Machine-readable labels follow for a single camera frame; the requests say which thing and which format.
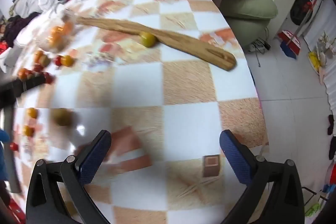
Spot red dustpan with broom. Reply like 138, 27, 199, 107
278, 7, 315, 60

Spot small brown box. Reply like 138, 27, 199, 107
202, 154, 220, 177

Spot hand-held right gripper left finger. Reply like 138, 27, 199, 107
25, 130, 112, 224

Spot cluster of cherry tomatoes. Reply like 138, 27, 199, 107
18, 49, 75, 84

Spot green item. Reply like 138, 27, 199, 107
304, 200, 321, 217

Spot dark maroon clothing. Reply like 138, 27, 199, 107
3, 12, 40, 48

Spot clear plastic bag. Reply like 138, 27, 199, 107
35, 10, 76, 52

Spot yellow-green cherry tomato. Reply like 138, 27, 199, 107
139, 32, 157, 48

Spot small orange fruit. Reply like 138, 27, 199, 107
49, 26, 65, 42
63, 21, 74, 35

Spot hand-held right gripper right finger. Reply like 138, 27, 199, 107
220, 130, 305, 224

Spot white flower ornament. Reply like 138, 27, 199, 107
316, 32, 336, 57

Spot green cherry tomato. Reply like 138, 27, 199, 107
51, 109, 75, 127

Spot power strip with cables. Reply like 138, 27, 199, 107
248, 39, 271, 67

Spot wooden spatula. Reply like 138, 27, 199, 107
76, 17, 237, 72

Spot black metal frame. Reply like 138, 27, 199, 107
301, 185, 329, 207

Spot yellow item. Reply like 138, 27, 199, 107
308, 51, 324, 70

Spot white washing machine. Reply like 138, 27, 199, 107
286, 0, 326, 39

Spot green armchair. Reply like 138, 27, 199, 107
113, 0, 279, 49

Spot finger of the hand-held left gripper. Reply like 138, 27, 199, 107
0, 74, 55, 111
1, 108, 22, 193

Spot blue cloth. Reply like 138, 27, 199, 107
0, 130, 10, 182

